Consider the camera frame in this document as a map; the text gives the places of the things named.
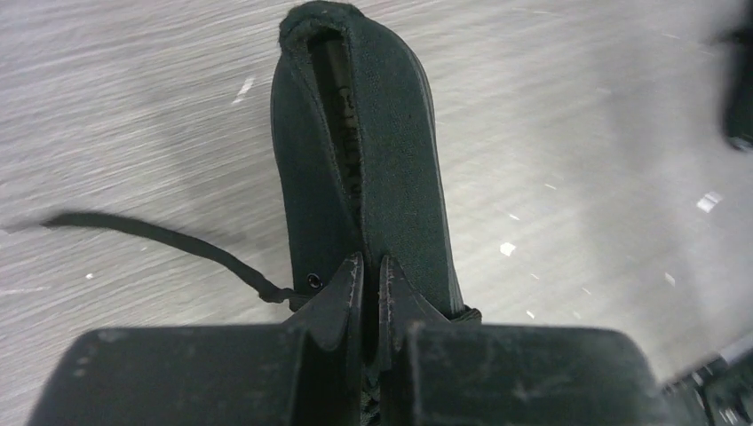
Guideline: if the black canvas shoe with laces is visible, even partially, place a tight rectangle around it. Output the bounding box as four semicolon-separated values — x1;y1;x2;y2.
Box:
39;1;484;325

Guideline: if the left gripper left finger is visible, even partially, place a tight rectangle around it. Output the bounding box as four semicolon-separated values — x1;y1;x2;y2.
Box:
285;252;364;425

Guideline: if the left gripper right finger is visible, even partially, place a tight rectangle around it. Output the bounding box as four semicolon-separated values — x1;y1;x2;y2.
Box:
377;256;448;425

